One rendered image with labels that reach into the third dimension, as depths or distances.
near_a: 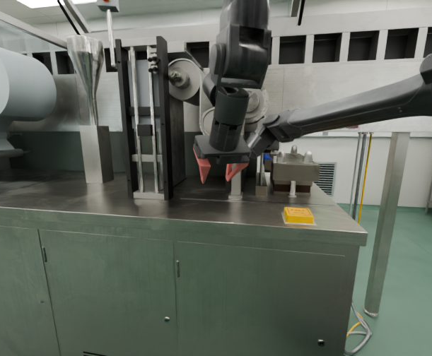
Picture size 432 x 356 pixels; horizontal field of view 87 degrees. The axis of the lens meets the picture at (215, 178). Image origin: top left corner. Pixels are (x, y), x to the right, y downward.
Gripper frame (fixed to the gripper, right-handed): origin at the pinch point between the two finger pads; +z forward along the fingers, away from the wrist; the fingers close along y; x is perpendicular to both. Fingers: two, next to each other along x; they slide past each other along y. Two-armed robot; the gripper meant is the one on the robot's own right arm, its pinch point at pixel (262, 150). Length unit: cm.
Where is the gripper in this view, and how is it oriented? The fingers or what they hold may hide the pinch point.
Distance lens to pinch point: 90.6
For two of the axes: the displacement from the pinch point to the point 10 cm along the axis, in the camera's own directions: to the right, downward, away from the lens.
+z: 1.4, 2.9, 9.5
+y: 9.9, 0.5, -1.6
